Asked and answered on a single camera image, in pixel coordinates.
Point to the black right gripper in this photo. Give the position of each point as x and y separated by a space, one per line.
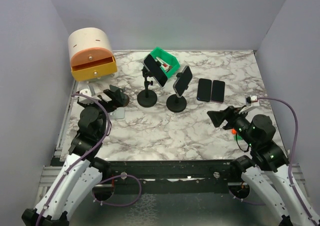
229 113

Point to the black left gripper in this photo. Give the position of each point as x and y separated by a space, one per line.
116 101

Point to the brown round-base phone stand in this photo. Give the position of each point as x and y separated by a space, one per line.
118 96

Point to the silver folding phone stand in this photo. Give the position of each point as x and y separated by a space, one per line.
118 113

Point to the pink-edged black phone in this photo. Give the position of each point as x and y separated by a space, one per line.
218 91

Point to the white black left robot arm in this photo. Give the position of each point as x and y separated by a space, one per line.
82 169

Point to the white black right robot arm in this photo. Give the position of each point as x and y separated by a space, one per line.
267 169

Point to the black tall phone stand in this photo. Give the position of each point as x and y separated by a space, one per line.
147 98

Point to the black phone on tall stand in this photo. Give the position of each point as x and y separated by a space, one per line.
156 71

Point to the silver-edged phone on short stand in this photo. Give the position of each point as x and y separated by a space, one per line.
182 82

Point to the green cap marker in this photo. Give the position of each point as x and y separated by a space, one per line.
238 137

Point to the beige orange drawer box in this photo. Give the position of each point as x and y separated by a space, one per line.
90 55

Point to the items inside green bin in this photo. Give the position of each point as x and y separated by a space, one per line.
164 65

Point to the green plastic bin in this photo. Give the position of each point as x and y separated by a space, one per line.
167 57

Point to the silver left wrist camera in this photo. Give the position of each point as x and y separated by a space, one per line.
87 90

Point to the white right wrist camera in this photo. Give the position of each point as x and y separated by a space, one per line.
252 103

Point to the black front rail bar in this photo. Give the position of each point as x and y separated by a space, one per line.
163 177

